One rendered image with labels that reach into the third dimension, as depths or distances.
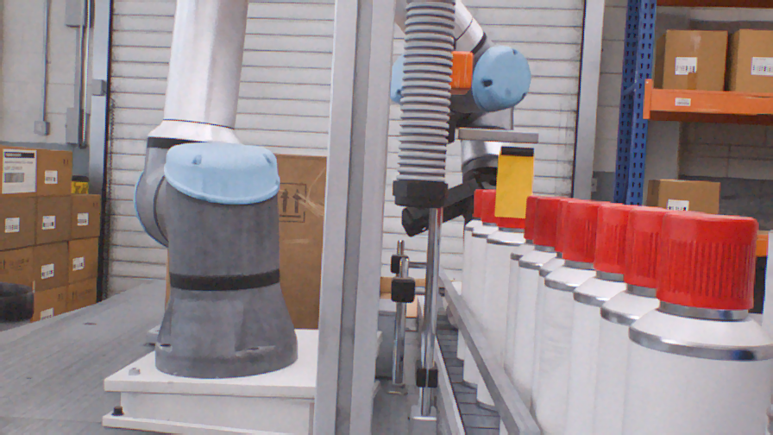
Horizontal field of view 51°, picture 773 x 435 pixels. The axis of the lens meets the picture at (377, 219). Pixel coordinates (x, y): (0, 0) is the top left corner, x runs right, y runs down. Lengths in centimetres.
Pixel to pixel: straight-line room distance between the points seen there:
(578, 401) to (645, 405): 11
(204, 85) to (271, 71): 428
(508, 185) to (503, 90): 31
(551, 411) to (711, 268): 19
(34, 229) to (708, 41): 359
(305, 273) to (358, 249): 60
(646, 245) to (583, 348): 8
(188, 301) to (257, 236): 9
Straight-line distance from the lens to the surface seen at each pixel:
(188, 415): 84
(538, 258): 56
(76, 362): 115
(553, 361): 47
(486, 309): 78
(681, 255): 31
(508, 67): 99
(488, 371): 58
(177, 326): 85
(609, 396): 37
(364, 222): 61
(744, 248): 32
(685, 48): 456
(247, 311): 84
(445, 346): 106
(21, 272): 446
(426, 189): 50
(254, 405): 82
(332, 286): 62
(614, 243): 41
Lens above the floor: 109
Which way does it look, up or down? 3 degrees down
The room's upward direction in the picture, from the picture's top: 3 degrees clockwise
